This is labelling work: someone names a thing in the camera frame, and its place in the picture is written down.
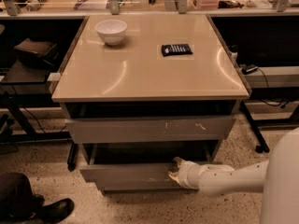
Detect coiled spring tool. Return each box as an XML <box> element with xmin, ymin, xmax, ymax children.
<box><xmin>26</xmin><ymin>0</ymin><xmax>48</xmax><ymax>11</ymax></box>

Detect dark box on shelf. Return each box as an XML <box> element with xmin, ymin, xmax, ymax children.
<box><xmin>14</xmin><ymin>38</ymin><xmax>58</xmax><ymax>69</ymax></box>

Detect black power adapter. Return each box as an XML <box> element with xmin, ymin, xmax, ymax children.
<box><xmin>240</xmin><ymin>64</ymin><xmax>258</xmax><ymax>75</ymax></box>

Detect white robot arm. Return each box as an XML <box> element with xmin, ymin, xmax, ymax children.
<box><xmin>169</xmin><ymin>128</ymin><xmax>299</xmax><ymax>224</ymax></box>

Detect black table leg left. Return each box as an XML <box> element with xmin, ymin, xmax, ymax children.
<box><xmin>67</xmin><ymin>143</ymin><xmax>78</xmax><ymax>172</ymax></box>

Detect black table leg right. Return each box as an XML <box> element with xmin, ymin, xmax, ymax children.
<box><xmin>240</xmin><ymin>102</ymin><xmax>270</xmax><ymax>153</ymax></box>

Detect dark blue snack packet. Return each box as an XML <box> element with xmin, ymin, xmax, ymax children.
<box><xmin>161</xmin><ymin>44</ymin><xmax>192</xmax><ymax>57</ymax></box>

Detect white ceramic bowl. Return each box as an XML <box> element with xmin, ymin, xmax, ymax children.
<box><xmin>95</xmin><ymin>20</ymin><xmax>127</xmax><ymax>46</ymax></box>

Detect person leg dark trousers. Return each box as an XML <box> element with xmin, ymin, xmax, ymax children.
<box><xmin>0</xmin><ymin>173</ymin><xmax>44</xmax><ymax>222</ymax></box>

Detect black table leg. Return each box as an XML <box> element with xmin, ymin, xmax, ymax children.
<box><xmin>67</xmin><ymin>143</ymin><xmax>78</xmax><ymax>172</ymax></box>
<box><xmin>240</xmin><ymin>102</ymin><xmax>270</xmax><ymax>153</ymax></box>

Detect grey drawer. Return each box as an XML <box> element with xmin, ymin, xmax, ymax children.
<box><xmin>80</xmin><ymin>140</ymin><xmax>219</xmax><ymax>194</ymax></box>
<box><xmin>65</xmin><ymin>116</ymin><xmax>235</xmax><ymax>144</ymax></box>

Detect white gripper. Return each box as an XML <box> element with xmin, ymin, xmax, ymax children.
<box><xmin>168</xmin><ymin>157</ymin><xmax>202</xmax><ymax>189</ymax></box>

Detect grey drawer cabinet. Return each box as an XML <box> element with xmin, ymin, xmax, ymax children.
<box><xmin>50</xmin><ymin>13</ymin><xmax>252</xmax><ymax>196</ymax></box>

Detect black shoe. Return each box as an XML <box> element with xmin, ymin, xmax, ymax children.
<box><xmin>12</xmin><ymin>198</ymin><xmax>75</xmax><ymax>224</ymax></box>

